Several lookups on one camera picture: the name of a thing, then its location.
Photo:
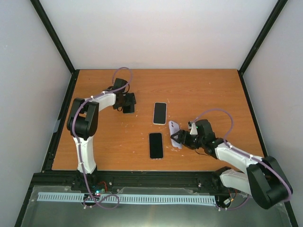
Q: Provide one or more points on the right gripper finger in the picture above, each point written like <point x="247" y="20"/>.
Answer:
<point x="176" y="141"/>
<point x="179" y="134"/>

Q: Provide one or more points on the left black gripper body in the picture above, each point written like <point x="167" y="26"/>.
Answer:
<point x="125" y="101"/>

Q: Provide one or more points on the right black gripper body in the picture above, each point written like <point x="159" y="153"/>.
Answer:
<point x="192" y="143"/>

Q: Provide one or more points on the purple phone case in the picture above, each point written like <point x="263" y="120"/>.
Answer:
<point x="173" y="131"/>

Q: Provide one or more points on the black phone green edge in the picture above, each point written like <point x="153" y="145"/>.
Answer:
<point x="128" y="109"/>

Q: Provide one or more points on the clear magsafe phone case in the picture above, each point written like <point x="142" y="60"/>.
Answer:
<point x="156" y="159"/>

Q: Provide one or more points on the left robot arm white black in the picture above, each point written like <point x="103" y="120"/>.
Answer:
<point x="83" y="119"/>

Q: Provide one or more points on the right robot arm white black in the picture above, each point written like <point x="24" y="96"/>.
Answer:
<point x="260" y="177"/>

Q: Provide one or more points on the green led controller board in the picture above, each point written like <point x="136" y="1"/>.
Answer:
<point x="99" y="190"/>

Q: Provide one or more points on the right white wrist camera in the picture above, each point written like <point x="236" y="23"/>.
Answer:
<point x="191" y="125"/>

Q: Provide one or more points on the left black frame post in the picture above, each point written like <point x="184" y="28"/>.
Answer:
<point x="38" y="7"/>

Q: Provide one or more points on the black frame post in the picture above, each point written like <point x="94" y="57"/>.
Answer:
<point x="38" y="7"/>
<point x="277" y="9"/>

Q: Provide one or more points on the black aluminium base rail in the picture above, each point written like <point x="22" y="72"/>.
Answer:
<point x="112" y="181"/>

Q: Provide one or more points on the light blue cable duct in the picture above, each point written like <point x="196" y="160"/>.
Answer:
<point x="133" y="199"/>

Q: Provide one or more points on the right black frame post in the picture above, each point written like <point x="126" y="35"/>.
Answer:
<point x="277" y="9"/>

